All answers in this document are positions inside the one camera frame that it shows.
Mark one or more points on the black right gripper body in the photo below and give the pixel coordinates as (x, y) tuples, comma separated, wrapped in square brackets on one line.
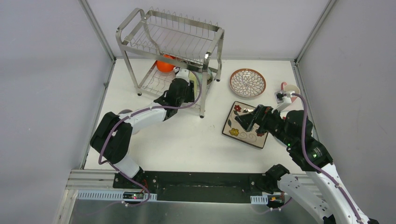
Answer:
[(270, 122)]

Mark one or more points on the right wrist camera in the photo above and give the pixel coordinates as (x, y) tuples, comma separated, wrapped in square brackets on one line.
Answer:
[(284, 99)]

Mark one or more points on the pink ceramic mug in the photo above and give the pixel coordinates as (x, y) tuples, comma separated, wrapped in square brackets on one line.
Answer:
[(289, 87)]

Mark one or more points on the orange plastic bowl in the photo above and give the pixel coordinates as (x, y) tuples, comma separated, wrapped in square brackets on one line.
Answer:
[(164, 67)]

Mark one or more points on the round floral pattern plate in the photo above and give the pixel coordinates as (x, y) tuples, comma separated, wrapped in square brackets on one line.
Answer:
[(247, 83)]

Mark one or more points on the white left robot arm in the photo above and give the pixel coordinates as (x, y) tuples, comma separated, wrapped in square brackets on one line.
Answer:
[(112, 137)]

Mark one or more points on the translucent pink glass mug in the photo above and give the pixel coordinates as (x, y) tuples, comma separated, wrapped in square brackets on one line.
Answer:
[(126, 113)]

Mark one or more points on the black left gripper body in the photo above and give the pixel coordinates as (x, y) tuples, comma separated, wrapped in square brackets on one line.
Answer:
[(188, 89)]

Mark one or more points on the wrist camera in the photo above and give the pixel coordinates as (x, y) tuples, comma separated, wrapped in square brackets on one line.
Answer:
[(284, 99), (182, 74)]

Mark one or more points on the square flower pattern plate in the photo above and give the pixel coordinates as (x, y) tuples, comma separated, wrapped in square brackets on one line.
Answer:
[(234, 130)]

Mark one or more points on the mint green ceramic bowl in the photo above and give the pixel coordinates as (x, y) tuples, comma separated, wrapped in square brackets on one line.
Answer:
[(209, 77)]

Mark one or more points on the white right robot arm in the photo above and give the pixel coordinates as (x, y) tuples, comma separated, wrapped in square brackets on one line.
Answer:
[(336, 205)]

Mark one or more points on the stainless steel dish rack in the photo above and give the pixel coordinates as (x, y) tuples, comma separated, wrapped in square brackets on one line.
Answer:
[(181, 41)]

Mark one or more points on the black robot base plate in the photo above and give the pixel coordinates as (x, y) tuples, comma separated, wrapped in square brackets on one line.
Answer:
[(200, 187)]

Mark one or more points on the pale yellow ceramic mug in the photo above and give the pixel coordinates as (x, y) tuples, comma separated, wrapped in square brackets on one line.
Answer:
[(197, 77)]

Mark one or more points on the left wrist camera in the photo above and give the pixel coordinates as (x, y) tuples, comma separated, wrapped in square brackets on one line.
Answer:
[(182, 74)]

